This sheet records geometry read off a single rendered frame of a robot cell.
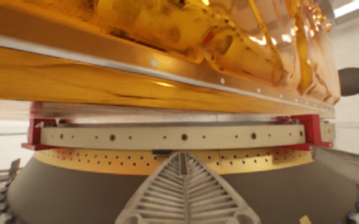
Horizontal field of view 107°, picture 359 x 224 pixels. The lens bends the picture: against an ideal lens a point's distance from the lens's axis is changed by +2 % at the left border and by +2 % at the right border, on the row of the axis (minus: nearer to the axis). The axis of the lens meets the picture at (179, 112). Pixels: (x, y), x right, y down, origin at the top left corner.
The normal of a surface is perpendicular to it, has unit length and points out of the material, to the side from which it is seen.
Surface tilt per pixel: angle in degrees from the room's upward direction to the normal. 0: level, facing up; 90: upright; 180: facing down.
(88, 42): 90
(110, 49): 90
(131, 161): 62
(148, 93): 90
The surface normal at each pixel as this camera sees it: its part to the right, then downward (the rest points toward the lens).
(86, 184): -0.23, -0.54
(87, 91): 0.56, -0.07
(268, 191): 0.18, -0.55
